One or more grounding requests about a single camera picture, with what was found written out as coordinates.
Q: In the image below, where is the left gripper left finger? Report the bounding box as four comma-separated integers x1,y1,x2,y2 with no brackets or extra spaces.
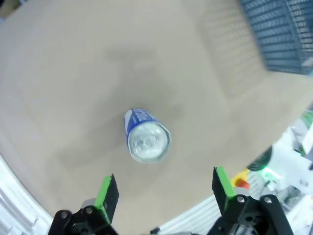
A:
48,173,120,235

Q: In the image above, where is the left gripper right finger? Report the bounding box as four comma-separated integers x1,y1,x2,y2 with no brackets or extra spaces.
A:
207,166,294,235

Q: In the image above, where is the blue pocari sweat can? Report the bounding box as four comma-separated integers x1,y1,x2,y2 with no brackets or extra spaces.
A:
124,107,172,164

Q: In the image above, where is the yellow red emergency stop button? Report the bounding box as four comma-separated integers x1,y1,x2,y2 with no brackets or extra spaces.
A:
231,168,251,190

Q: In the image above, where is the large grey plastic basket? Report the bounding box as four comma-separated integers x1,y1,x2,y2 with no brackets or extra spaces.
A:
239,0,313,75

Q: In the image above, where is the white ribbed frame panel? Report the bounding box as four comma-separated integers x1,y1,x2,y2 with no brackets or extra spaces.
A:
149,195,223,235
0,151,53,235

